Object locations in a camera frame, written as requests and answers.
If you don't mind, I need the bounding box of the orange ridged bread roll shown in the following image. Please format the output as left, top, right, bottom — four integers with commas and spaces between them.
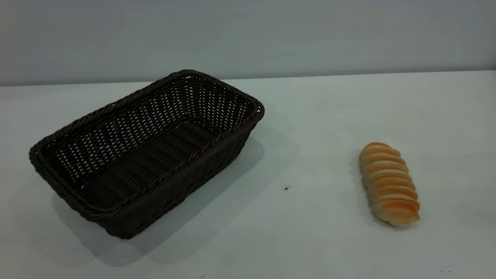
358, 142, 420, 227

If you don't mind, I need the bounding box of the dark brown woven basket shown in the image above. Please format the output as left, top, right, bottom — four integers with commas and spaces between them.
29, 69, 265, 239

